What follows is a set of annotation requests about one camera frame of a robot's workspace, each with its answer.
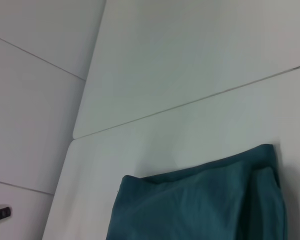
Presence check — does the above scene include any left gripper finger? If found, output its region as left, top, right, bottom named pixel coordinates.
left=0, top=205, right=13, bottom=224

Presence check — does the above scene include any teal blue shirt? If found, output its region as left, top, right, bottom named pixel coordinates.
left=105, top=143, right=289, bottom=240

